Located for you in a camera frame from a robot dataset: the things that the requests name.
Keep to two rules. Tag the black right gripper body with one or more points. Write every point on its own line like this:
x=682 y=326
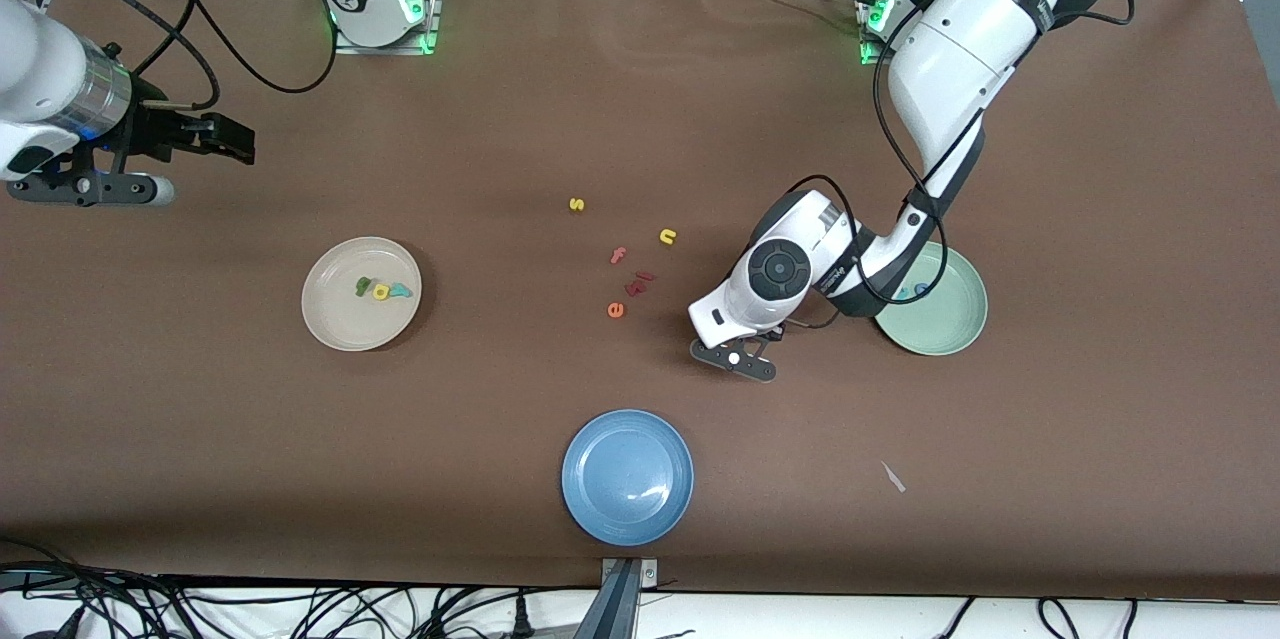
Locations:
x=157 y=131

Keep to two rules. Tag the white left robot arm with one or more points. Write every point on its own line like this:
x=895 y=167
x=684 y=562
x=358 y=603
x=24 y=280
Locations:
x=960 y=49

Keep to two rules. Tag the green round plate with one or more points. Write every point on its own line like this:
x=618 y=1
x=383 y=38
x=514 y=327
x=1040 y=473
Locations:
x=950 y=319

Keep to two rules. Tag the white paper scrap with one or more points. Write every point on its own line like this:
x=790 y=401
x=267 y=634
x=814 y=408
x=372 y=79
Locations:
x=893 y=477

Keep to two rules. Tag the beige round plate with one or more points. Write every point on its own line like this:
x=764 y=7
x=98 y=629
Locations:
x=345 y=319

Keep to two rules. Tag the blue round plate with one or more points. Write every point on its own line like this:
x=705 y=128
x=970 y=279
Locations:
x=627 y=479

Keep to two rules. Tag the brown paper table cover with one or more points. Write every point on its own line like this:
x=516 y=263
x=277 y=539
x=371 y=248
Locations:
x=200 y=439

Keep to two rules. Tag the dark grey pole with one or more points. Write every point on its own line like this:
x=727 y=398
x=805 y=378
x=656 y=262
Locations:
x=612 y=609

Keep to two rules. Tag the black power plug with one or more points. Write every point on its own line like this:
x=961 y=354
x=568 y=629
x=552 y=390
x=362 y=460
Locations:
x=520 y=619

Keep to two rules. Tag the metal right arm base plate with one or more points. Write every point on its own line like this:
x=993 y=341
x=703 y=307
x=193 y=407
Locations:
x=385 y=50

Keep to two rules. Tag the metal clamp bracket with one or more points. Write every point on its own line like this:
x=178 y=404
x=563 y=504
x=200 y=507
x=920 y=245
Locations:
x=648 y=573

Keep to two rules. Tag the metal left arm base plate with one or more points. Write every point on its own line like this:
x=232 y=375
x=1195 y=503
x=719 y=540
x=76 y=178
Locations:
x=870 y=59

